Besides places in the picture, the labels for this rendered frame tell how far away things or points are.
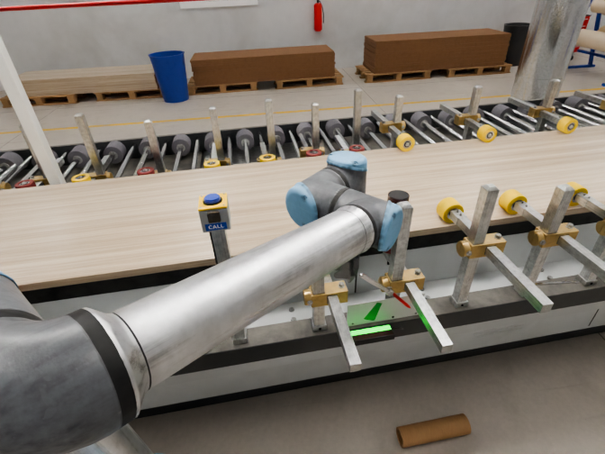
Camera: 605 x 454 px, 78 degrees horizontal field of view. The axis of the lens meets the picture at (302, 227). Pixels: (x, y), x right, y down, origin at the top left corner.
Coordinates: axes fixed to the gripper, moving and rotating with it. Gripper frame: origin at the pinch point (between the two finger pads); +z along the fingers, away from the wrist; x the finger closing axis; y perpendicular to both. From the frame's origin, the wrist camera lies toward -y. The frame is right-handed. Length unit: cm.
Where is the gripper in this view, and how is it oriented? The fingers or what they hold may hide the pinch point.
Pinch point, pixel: (350, 277)
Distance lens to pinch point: 105.3
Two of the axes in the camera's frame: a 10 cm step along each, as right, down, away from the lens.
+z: 0.4, 8.2, 5.7
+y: -9.8, 1.3, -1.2
